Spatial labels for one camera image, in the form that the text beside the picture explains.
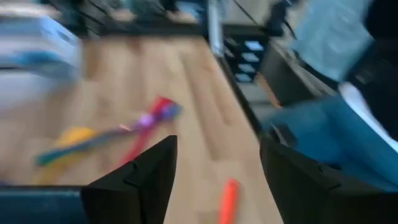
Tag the red silicone spatula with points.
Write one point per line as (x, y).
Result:
(140, 143)

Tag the black equipment rack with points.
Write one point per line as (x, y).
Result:
(248, 59)

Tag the yellow silicone spatula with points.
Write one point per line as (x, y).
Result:
(71, 137)

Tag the orange silicone spatula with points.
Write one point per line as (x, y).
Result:
(229, 199)

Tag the clear plastic bin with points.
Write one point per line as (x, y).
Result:
(40, 90)

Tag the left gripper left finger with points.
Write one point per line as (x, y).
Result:
(140, 193)

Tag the silver frame bracket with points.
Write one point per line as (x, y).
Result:
(214, 28)

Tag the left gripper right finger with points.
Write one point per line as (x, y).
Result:
(311, 202)

